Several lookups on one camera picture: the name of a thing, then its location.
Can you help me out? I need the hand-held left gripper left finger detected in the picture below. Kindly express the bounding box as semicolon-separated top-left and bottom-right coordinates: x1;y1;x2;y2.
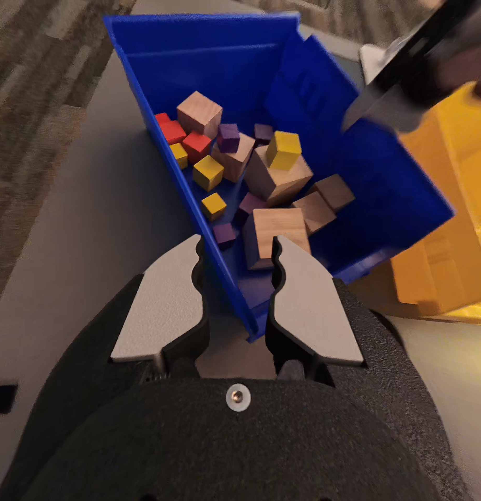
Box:
110;234;210;366

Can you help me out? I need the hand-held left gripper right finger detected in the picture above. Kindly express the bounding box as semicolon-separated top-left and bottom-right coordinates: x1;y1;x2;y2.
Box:
265;235;364;366

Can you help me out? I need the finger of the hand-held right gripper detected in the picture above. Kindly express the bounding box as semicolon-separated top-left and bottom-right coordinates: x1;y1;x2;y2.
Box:
360;0;456;85
340;84;423;135

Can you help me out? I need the pile of wooden cubes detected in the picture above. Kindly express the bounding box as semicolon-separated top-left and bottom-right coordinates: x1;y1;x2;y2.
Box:
154;91;356;271

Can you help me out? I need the yellow plastic box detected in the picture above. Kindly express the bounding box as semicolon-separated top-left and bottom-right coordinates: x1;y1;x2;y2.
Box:
350;80;481;325

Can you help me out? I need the blue plastic box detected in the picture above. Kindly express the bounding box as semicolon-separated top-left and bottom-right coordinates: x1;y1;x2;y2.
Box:
103;12;456;343

